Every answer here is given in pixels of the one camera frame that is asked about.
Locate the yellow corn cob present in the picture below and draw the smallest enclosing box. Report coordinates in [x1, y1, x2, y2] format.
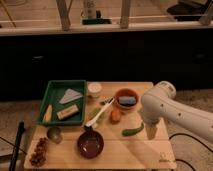
[43, 104, 52, 122]

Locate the white cup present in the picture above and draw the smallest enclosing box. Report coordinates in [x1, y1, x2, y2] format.
[88, 82, 102, 98]

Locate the green pepper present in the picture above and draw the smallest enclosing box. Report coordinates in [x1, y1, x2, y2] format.
[122, 122, 144, 136]

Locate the orange carrot piece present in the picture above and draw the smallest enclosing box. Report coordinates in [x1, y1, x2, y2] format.
[111, 109, 121, 122]

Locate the small metal cup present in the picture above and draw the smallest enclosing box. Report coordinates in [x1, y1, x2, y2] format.
[47, 127, 62, 144]

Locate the purple bowl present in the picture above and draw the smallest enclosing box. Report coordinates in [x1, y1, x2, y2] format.
[77, 131, 104, 159]

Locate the black pole stand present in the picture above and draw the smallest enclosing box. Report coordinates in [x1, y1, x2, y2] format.
[9, 122, 25, 171]

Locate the blue sponge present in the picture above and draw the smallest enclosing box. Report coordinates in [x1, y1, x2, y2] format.
[118, 96, 136, 105]

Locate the orange bowl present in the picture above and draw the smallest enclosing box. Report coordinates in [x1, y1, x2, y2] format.
[114, 88, 139, 111]

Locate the green plastic tray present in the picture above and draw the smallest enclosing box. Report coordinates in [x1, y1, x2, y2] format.
[38, 80, 86, 126]

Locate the black cable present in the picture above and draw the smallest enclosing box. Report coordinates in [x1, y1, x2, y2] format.
[168, 132, 213, 171]

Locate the white bottle on green base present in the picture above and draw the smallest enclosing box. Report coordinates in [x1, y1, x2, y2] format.
[81, 0, 111, 25]

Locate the brown grape bunch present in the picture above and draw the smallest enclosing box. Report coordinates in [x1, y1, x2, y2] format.
[30, 138, 47, 167]

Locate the grey triangular cloth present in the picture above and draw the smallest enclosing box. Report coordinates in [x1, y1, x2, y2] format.
[59, 89, 82, 104]

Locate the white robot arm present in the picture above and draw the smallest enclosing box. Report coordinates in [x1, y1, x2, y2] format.
[141, 81, 213, 143]

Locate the tan wooden block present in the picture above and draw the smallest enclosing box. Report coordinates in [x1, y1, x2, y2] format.
[57, 105, 79, 120]

